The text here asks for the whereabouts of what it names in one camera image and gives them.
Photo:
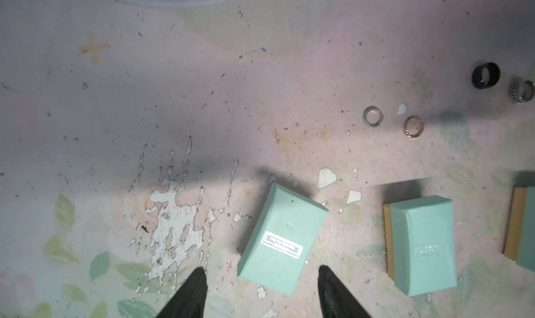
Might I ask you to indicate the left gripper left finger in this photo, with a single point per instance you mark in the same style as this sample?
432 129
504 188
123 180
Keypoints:
190 299

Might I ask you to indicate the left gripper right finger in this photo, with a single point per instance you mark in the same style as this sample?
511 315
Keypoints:
335 299

